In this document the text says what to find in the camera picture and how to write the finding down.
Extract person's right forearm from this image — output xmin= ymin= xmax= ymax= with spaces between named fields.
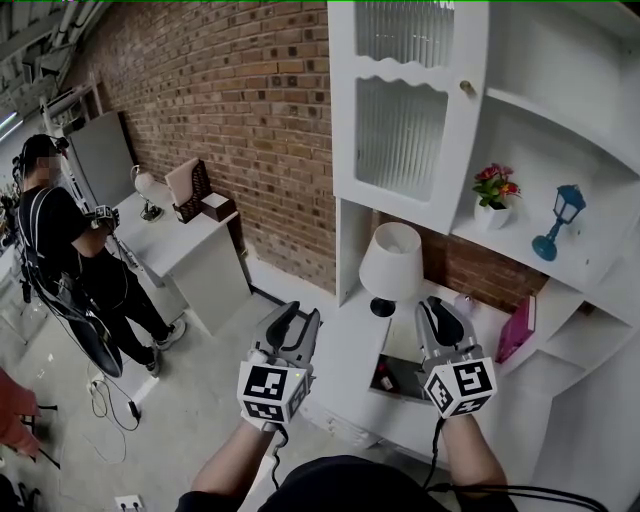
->
xmin=439 ymin=414 xmax=509 ymax=489

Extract pink globe desk lamp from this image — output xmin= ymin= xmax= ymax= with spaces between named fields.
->
xmin=130 ymin=164 xmax=164 ymax=222

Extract dark box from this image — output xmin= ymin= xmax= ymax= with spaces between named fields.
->
xmin=368 ymin=319 xmax=432 ymax=402

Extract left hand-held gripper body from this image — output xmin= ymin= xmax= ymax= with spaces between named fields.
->
xmin=237 ymin=342 xmax=317 ymax=432

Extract brown and white tissue box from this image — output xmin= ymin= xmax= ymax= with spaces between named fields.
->
xmin=200 ymin=192 xmax=237 ymax=222

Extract pink book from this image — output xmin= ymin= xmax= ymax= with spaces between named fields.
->
xmin=494 ymin=295 xmax=537 ymax=365

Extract person's left forearm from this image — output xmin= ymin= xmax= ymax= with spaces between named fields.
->
xmin=191 ymin=418 xmax=282 ymax=495

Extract grey upright panel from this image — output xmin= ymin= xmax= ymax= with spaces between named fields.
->
xmin=66 ymin=111 xmax=137 ymax=207

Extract white shade table lamp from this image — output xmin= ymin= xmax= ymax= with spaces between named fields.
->
xmin=358 ymin=221 xmax=424 ymax=318

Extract person's black shirt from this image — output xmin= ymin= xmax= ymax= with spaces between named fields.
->
xmin=174 ymin=454 xmax=522 ymax=512

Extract brown basket with pink board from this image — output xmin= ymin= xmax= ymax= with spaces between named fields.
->
xmin=164 ymin=157 xmax=213 ymax=225

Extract white cabinet with shelves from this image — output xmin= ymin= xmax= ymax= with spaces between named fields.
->
xmin=299 ymin=0 xmax=640 ymax=506

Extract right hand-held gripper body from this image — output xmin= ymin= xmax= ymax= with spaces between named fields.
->
xmin=418 ymin=343 xmax=498 ymax=419

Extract blue lantern ornament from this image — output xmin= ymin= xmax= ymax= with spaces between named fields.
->
xmin=531 ymin=184 xmax=587 ymax=262

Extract black floor cable with adapter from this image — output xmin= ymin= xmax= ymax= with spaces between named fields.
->
xmin=89 ymin=379 xmax=143 ymax=432

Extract white side desk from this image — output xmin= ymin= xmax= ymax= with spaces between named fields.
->
xmin=110 ymin=179 xmax=253 ymax=337

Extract hand-held gripper black cable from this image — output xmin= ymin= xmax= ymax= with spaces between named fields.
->
xmin=269 ymin=424 xmax=291 ymax=491
xmin=422 ymin=417 xmax=610 ymax=512

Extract red cloth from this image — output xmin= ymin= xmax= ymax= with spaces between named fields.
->
xmin=0 ymin=367 xmax=42 ymax=457

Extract left hand-held gripper black cable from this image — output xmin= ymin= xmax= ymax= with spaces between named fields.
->
xmin=269 ymin=424 xmax=291 ymax=491

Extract right hand-held gripper black cable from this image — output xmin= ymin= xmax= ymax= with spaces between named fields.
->
xmin=422 ymin=417 xmax=610 ymax=512

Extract red flowers in white pot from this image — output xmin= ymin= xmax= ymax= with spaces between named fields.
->
xmin=471 ymin=162 xmax=522 ymax=232

